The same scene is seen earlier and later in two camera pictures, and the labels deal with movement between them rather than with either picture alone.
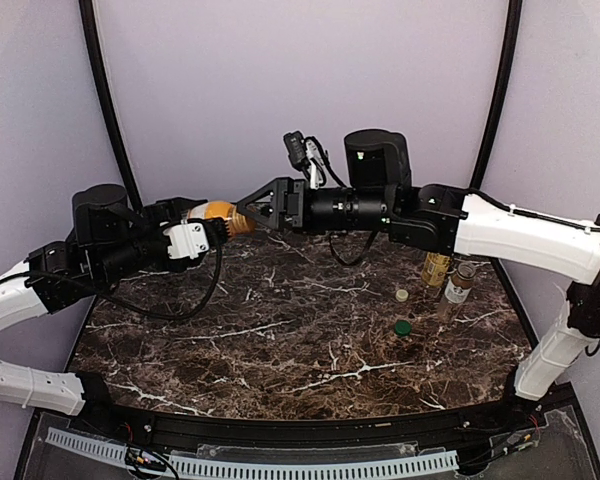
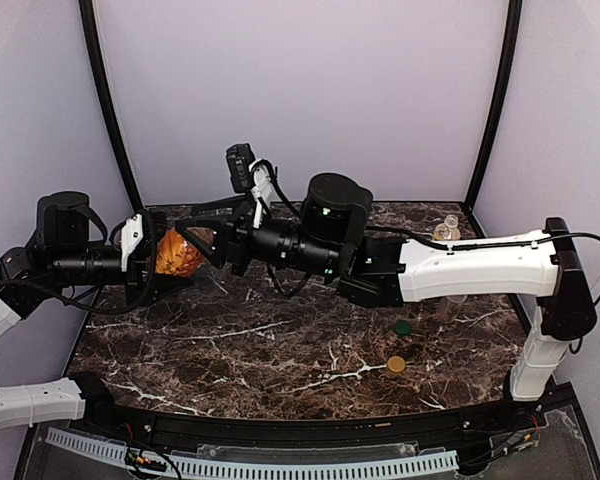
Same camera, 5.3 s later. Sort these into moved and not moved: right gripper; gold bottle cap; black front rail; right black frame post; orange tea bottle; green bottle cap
Moved: orange tea bottle; gold bottle cap; right gripper
Not moved: right black frame post; green bottle cap; black front rail
